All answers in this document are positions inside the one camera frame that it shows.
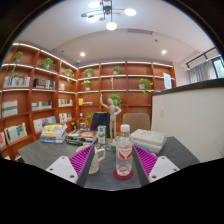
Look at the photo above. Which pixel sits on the wooden artist mannequin figure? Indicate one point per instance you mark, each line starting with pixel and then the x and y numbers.
pixel 112 115

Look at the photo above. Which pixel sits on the stack of dark magazines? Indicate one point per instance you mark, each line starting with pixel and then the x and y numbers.
pixel 81 136

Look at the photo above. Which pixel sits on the grey curtain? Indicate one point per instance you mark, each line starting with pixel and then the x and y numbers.
pixel 201 71

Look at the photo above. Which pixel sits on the cream mug with bear print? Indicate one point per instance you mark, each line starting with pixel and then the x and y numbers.
pixel 97 160

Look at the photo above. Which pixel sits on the beige chair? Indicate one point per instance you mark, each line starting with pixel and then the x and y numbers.
pixel 136 121

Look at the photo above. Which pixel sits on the recessed ceiling light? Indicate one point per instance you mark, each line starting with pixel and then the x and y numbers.
pixel 82 54
pixel 163 52

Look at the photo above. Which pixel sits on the clear plastic water bottle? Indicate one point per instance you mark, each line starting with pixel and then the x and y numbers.
pixel 124 156

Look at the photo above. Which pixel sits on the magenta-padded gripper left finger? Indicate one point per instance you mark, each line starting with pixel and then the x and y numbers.
pixel 63 168

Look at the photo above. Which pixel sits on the stack of white books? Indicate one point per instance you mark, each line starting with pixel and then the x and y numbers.
pixel 148 138

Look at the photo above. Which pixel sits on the ceiling air vent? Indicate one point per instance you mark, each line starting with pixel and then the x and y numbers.
pixel 140 31

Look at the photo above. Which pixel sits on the white counter with dark top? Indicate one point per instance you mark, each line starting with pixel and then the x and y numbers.
pixel 190 120

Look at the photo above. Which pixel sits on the tall white and green carton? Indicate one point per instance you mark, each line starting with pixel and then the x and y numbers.
pixel 102 134

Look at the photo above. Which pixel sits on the branched ceiling chandelier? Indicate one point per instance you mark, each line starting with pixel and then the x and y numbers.
pixel 111 25

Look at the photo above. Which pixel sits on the dark blue chair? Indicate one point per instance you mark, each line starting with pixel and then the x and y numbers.
pixel 100 120

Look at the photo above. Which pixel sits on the green and white box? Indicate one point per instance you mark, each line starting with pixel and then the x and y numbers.
pixel 114 142

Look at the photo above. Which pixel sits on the stack of colourful books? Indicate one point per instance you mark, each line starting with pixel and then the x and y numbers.
pixel 53 135

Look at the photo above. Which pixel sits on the wooden wall shelf unit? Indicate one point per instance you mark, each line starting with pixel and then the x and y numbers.
pixel 133 100

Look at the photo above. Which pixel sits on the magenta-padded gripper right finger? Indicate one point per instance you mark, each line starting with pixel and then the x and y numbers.
pixel 161 168

